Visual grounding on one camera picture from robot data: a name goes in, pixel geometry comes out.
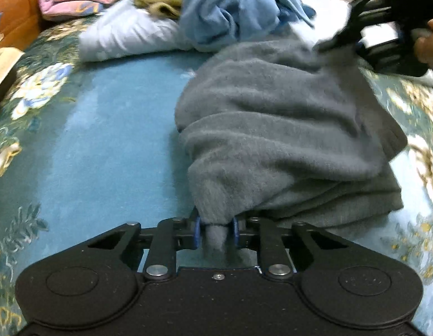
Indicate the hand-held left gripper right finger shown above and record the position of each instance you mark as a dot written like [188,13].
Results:
[235,232]

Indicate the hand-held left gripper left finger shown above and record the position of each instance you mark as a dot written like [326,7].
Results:
[197,231]

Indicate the person's right hand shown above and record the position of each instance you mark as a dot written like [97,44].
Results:
[430,49]

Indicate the teal floral bed sheet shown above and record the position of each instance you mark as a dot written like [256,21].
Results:
[108,140]

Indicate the orange wooden headboard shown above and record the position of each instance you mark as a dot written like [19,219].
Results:
[11,3]

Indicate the grey sweater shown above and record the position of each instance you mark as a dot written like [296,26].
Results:
[272,119]

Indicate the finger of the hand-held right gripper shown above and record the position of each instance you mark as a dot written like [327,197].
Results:
[346,28]

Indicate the yellowish cardboard box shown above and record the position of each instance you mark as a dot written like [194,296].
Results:
[3,70]

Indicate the light blue garment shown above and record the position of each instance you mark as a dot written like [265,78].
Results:
[237,7]

